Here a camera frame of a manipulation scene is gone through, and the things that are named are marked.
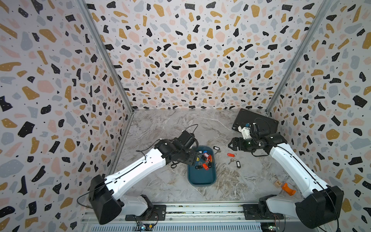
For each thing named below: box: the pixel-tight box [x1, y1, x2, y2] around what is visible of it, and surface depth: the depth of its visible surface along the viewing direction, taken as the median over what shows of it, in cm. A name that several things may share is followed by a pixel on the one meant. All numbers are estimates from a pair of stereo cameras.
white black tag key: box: [212, 145, 222, 155], surface depth 101 cm
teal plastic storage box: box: [187, 145, 217, 187], surface depth 88 cm
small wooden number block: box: [273, 179, 283, 189], surface depth 83 cm
